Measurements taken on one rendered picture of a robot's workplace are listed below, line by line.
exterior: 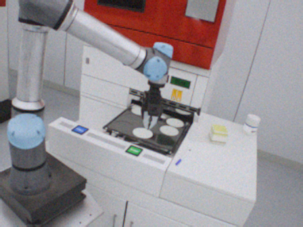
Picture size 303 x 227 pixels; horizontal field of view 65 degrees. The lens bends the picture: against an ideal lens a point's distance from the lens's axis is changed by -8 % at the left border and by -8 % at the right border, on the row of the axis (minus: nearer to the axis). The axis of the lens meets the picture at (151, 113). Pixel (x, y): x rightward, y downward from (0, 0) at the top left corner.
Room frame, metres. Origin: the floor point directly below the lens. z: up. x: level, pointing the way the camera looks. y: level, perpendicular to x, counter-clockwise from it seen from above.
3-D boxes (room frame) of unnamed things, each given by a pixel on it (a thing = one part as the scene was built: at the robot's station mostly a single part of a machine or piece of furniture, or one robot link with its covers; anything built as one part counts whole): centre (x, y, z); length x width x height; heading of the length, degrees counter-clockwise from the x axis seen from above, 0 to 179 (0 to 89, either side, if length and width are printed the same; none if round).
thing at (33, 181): (0.63, 0.37, 0.96); 0.15 x 0.15 x 0.10
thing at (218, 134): (1.06, -0.33, 1.00); 0.07 x 0.07 x 0.07; 2
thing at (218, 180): (1.02, -0.35, 0.89); 0.62 x 0.35 x 0.14; 164
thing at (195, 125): (1.05, -0.21, 1.03); 0.06 x 0.04 x 0.13; 164
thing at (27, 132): (0.64, 0.38, 1.07); 0.13 x 0.12 x 0.14; 28
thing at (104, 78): (1.49, 0.12, 1.02); 0.82 x 0.03 x 0.40; 74
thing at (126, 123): (1.22, -0.01, 0.90); 0.34 x 0.34 x 0.01; 74
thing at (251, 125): (1.21, -0.53, 1.01); 0.07 x 0.07 x 0.10
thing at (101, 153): (0.89, 0.16, 0.89); 0.55 x 0.09 x 0.14; 74
